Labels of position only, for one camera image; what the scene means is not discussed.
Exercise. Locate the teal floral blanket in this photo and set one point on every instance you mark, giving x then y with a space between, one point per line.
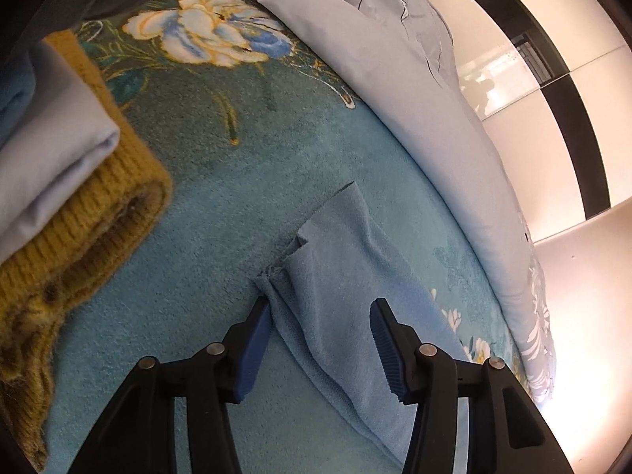
197 256

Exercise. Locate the mustard yellow knit sweater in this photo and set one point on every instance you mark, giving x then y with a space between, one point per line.
98 217

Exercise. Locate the blue folded garment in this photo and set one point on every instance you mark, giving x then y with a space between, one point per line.
15 94

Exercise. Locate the light blue floral duvet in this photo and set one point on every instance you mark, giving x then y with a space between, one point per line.
419 108

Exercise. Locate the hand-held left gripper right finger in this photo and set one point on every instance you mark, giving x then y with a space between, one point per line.
387 350

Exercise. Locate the white wardrobe with black stripe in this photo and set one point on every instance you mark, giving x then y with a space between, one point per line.
543 24

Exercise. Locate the pale lavender folded garment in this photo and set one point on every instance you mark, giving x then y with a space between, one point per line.
49 168

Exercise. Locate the blue knit sweater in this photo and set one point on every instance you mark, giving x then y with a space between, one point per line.
331 306

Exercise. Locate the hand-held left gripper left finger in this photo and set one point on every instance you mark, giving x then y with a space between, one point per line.
254 350

